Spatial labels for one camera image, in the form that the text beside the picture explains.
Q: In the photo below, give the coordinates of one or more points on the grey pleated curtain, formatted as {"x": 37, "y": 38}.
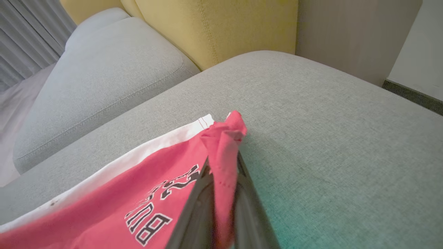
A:
{"x": 27, "y": 34}

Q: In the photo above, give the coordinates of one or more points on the yellow sofa backrest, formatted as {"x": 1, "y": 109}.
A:
{"x": 225, "y": 27}

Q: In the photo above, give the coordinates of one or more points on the grey sofa ottoman cushion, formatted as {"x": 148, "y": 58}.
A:
{"x": 328, "y": 138}

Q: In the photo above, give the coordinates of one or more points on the light wood wall panel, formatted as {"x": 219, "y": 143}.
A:
{"x": 353, "y": 34}

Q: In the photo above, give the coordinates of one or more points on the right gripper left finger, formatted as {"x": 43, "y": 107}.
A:
{"x": 193, "y": 228}

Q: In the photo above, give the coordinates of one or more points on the large grey sofa seat cushion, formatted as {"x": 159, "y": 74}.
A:
{"x": 104, "y": 79}

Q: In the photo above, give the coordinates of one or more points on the red shorts white trim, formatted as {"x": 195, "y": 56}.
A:
{"x": 104, "y": 214}

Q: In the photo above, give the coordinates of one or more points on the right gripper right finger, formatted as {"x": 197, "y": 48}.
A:
{"x": 252, "y": 228}

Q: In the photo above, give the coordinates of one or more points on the small grey sofa seat cushion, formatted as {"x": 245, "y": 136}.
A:
{"x": 93, "y": 24}

